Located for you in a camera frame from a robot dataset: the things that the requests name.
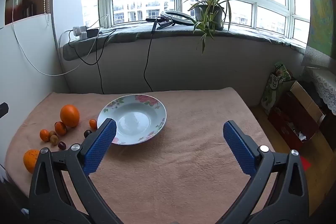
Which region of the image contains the green printed bag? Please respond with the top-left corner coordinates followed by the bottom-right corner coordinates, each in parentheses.
top-left (262, 62), bottom-right (296, 114)

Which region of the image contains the large smooth orange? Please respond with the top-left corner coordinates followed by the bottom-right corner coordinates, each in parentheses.
top-left (60, 105), bottom-right (80, 127)

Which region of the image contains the red paper sheet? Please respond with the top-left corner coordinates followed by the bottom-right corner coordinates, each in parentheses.
top-left (297, 156), bottom-right (311, 174)

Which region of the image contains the potted spider plant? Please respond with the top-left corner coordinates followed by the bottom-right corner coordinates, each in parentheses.
top-left (176, 0), bottom-right (238, 54)

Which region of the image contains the black tripod cable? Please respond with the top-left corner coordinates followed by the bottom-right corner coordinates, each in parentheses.
top-left (143, 22), bottom-right (158, 93)

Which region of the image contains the floral ceramic plate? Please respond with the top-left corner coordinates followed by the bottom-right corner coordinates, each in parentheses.
top-left (97, 94), bottom-right (167, 146)

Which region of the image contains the white cable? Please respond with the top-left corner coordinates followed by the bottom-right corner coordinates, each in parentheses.
top-left (12, 0), bottom-right (109, 76)

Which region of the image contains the grey windowsill cloth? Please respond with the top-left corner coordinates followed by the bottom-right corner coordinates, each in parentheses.
top-left (62, 21), bottom-right (307, 62)

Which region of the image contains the cardboard box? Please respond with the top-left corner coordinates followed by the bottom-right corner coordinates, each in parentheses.
top-left (286, 81), bottom-right (326, 122)

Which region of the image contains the red box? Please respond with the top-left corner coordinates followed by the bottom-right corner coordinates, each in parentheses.
top-left (268, 93), bottom-right (322, 149)

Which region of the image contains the white board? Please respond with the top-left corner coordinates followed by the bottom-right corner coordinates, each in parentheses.
top-left (0, 13), bottom-right (71, 169)

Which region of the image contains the green yellow painting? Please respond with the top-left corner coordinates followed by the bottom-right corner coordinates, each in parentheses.
top-left (299, 0), bottom-right (336, 68)

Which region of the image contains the pink blanket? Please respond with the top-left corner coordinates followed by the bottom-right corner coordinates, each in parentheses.
top-left (5, 87), bottom-right (279, 224)

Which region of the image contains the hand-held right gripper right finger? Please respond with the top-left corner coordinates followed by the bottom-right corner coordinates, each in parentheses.
top-left (217, 120), bottom-right (310, 224)

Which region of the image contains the large rough orange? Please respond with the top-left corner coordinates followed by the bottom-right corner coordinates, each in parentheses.
top-left (23, 149), bottom-right (40, 174)

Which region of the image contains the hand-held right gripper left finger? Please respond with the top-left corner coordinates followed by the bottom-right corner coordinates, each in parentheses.
top-left (29, 118), bottom-right (124, 224)

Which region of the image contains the black power cable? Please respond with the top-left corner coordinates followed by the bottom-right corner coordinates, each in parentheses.
top-left (70, 30), bottom-right (116, 94)

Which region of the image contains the white ring light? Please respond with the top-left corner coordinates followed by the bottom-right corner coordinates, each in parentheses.
top-left (160, 10), bottom-right (196, 26)

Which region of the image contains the white lace cloth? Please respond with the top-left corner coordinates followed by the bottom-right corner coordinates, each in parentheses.
top-left (306, 68), bottom-right (336, 115)

